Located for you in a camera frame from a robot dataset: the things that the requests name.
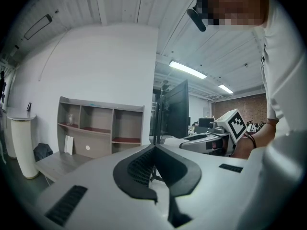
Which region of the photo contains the black bag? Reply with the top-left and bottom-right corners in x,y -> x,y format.
33,142 -> 54,163

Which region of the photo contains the white box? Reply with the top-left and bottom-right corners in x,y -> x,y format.
64,135 -> 75,156

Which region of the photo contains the white cylinder pedestal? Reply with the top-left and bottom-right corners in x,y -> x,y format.
6,113 -> 40,180

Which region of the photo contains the black framed ceiling lamp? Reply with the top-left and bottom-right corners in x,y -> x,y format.
24,14 -> 53,41

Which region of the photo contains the person's right forearm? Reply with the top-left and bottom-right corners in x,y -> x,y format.
234,118 -> 279,159

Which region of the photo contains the black head camera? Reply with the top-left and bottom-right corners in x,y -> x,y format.
187,7 -> 207,32

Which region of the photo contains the black monitor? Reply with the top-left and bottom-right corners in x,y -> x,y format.
153,79 -> 189,145

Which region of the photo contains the person's right hand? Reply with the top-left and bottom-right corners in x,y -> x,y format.
212,138 -> 232,153

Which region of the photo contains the person's head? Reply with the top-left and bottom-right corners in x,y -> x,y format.
195,0 -> 268,32

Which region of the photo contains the long white ceiling lamp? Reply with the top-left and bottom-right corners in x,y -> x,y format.
218,84 -> 234,94
168,59 -> 208,80

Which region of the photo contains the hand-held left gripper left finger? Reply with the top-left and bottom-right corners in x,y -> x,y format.
35,144 -> 173,230

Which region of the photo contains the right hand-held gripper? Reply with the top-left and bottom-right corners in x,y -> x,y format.
179,108 -> 248,157

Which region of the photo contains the gray wooden shelf unit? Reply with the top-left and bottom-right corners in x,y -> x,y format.
57,96 -> 145,158

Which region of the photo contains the black wrist band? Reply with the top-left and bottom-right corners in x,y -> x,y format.
244,132 -> 258,150

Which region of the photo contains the gray wooden desk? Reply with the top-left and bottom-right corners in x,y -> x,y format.
35,151 -> 97,183

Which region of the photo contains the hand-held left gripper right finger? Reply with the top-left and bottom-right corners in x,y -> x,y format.
154,144 -> 248,230

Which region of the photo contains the person's white shirt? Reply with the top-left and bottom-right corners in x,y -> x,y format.
247,0 -> 307,140

